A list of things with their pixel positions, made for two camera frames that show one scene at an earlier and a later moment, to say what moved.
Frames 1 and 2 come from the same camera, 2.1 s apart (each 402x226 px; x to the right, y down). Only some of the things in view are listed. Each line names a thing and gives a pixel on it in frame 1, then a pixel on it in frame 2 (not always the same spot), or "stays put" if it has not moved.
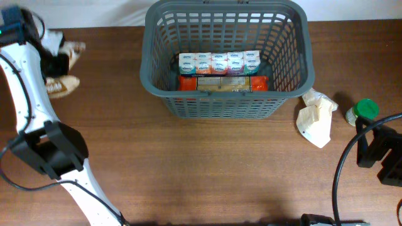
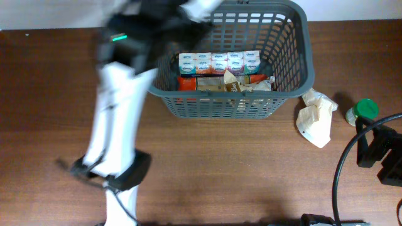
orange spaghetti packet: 238,83 stays put
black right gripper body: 367,145 stays put
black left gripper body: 54,66 to 185,34
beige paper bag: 313,120 stays put
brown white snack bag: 61,85 to 233,85
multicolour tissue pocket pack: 242,63 stays put
